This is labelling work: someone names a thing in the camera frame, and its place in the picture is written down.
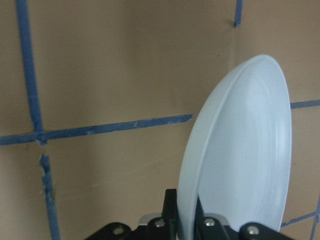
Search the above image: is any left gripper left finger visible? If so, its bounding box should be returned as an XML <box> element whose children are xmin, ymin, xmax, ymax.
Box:
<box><xmin>87</xmin><ymin>189</ymin><xmax>178</xmax><ymax>240</ymax></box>

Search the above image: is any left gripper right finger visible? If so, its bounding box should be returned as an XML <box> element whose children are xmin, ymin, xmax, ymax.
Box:
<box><xmin>194</xmin><ymin>198</ymin><xmax>291</xmax><ymax>240</ymax></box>

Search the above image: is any blue plate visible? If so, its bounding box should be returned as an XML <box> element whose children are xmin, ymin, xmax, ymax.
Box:
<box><xmin>177</xmin><ymin>54</ymin><xmax>292</xmax><ymax>240</ymax></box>

